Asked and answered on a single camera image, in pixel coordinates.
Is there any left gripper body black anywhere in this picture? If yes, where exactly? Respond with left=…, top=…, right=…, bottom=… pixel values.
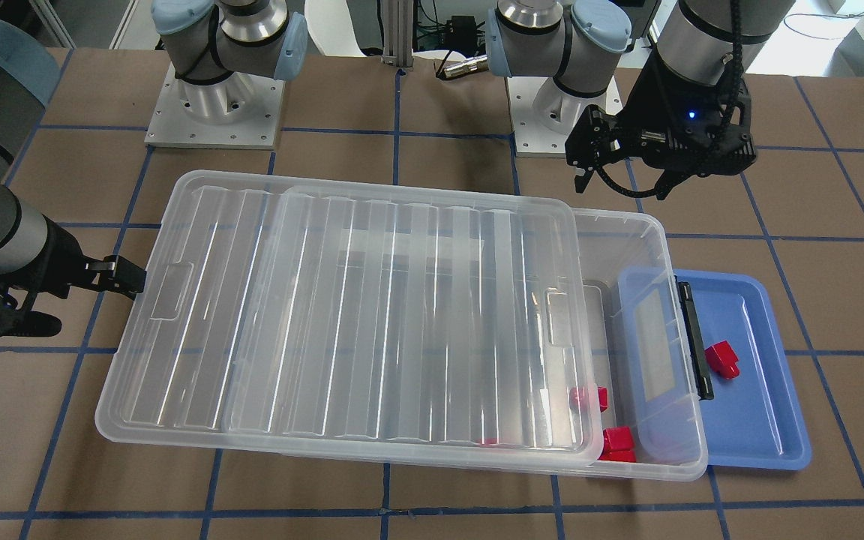
left=604, top=57, right=757, bottom=176

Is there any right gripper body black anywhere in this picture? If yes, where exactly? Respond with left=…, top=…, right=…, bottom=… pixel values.
left=19, top=217, right=146, bottom=301

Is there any clear plastic box lid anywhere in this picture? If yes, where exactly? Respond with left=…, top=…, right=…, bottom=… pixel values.
left=94, top=170, right=604, bottom=474

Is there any red block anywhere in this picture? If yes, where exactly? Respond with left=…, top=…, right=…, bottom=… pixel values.
left=568, top=386, right=610, bottom=413
left=598, top=450, right=638, bottom=464
left=705, top=340, right=741, bottom=380
left=602, top=426, right=635, bottom=455

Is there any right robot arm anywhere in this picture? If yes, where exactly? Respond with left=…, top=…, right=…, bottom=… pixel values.
left=0, top=1, right=309, bottom=338

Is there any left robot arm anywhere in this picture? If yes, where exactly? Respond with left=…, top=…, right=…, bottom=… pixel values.
left=484, top=1, right=792, bottom=200

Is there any clear plastic storage box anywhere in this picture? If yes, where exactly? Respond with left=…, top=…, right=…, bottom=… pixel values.
left=282, top=208, right=709, bottom=482

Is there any blue plastic tray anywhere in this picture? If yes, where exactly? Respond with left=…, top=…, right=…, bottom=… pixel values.
left=675, top=269, right=812, bottom=471

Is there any silver cylinder tool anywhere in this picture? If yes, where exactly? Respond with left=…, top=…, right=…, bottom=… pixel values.
left=435, top=54, right=489, bottom=81

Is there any white plastic chair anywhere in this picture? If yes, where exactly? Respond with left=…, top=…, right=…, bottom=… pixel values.
left=303, top=1, right=382, bottom=58

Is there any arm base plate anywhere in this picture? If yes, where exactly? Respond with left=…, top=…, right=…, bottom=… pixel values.
left=506, top=76, right=622, bottom=158
left=145, top=66, right=286, bottom=151

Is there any black box handle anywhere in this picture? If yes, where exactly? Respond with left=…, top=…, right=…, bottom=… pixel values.
left=676, top=276, right=716, bottom=401

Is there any aluminium frame post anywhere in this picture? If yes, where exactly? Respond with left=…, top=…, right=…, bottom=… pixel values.
left=379, top=0, right=416, bottom=71

